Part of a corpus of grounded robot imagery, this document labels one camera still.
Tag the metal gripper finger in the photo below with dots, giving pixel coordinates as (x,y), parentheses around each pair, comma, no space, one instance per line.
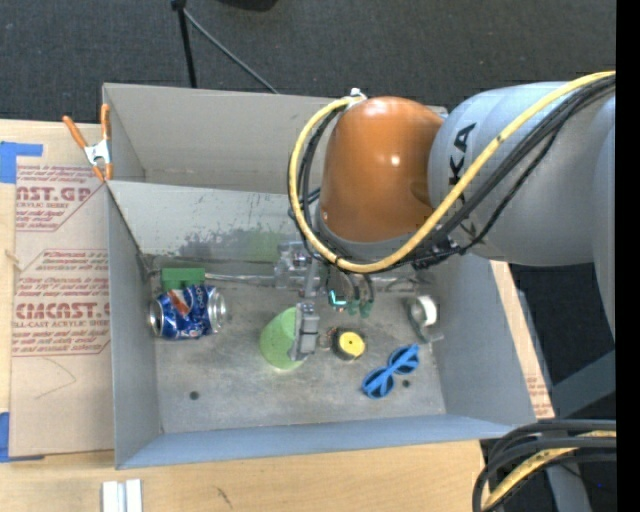
(306,345)
(310,316)

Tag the light green cup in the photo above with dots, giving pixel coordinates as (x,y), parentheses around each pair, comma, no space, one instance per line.
(277,342)

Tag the yellow and black round disc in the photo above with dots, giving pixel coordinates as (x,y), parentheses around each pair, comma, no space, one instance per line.
(349,343)

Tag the grey metal bin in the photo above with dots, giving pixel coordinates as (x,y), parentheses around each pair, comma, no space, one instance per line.
(250,390)

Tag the blue sunglasses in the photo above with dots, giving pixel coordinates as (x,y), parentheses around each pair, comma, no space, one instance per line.
(392,372)

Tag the green flat block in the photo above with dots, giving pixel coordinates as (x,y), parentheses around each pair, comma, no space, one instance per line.
(182,278)

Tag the clear tape dispenser white roll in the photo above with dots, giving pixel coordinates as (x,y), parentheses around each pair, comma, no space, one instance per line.
(426,309)

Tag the crushed blue soda can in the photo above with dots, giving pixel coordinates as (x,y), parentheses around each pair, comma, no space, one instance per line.
(186,312)

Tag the brown cardboard board red print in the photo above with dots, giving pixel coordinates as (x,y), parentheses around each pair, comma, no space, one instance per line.
(60,350)

